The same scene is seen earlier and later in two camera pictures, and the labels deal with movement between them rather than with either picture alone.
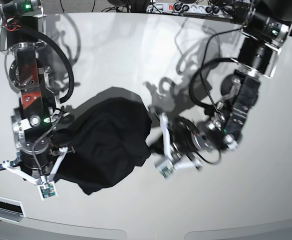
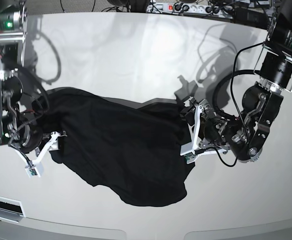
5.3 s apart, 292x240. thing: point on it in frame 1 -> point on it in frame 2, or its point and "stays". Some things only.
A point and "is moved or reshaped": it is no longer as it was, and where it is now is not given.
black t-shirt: (104, 143) is moved or reshaped
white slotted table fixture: (4, 209) stays
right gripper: (185, 140) -> (218, 131)
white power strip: (195, 8) stays
